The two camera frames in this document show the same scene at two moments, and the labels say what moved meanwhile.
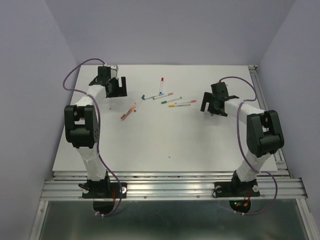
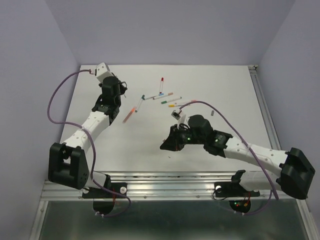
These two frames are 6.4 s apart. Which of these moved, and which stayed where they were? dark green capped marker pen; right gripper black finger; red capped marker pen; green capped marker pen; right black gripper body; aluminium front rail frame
Moved: right gripper black finger; right black gripper body
Stayed: aluminium front rail frame; green capped marker pen; red capped marker pen; dark green capped marker pen
